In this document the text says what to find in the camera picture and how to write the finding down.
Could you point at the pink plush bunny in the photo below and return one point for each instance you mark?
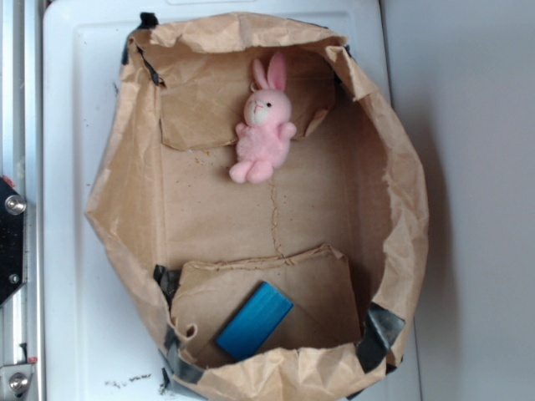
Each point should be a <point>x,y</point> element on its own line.
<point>265,134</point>

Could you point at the aluminium frame rail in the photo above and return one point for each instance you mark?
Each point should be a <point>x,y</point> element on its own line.
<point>22,323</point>

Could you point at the brown paper bag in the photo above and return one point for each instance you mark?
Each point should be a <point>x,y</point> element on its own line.
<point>340,229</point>

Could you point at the black metal bracket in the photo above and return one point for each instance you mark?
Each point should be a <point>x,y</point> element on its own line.
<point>12,240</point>

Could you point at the blue rectangular block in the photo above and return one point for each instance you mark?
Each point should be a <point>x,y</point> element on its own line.
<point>254,322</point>

